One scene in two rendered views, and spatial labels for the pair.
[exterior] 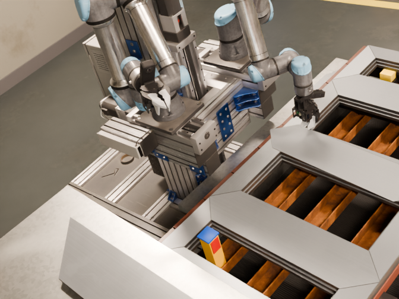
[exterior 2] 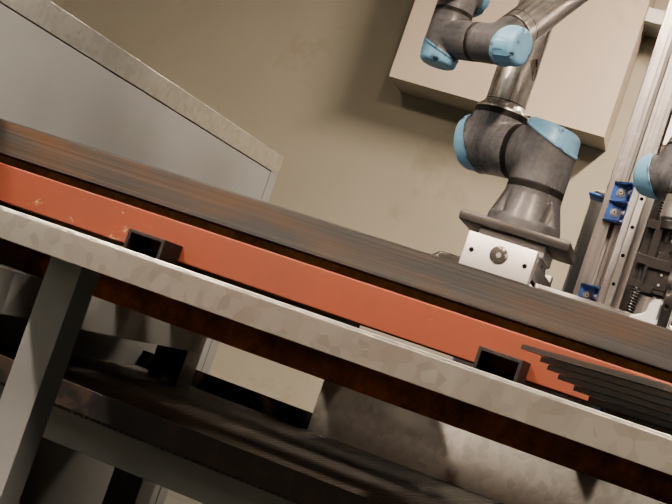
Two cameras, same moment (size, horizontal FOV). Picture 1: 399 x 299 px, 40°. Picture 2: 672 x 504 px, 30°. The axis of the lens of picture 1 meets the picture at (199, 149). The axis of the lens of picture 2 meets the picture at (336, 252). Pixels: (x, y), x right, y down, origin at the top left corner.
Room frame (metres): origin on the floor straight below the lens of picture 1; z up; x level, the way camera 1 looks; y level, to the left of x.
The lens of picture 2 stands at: (0.32, -1.81, 0.75)
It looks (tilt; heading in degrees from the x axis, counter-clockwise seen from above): 3 degrees up; 56
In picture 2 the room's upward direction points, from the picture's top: 19 degrees clockwise
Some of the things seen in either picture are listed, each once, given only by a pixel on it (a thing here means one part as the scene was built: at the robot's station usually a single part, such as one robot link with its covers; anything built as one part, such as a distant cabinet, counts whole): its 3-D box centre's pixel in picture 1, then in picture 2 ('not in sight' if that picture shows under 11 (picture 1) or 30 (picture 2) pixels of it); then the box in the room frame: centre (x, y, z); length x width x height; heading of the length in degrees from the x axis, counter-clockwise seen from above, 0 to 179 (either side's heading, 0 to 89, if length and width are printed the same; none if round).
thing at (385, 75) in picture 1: (388, 75); not in sight; (2.12, -0.97, 0.79); 0.06 x 0.05 x 0.04; 37
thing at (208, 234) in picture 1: (208, 235); not in sight; (1.38, 0.06, 0.88); 0.06 x 0.06 x 0.02; 37
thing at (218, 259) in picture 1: (214, 253); not in sight; (1.38, 0.06, 0.78); 0.05 x 0.05 x 0.19; 37
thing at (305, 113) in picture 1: (304, 104); (665, 262); (1.81, -0.47, 1.00); 0.09 x 0.08 x 0.12; 127
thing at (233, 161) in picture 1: (282, 131); not in sight; (2.10, -0.42, 0.67); 1.30 x 0.20 x 0.03; 127
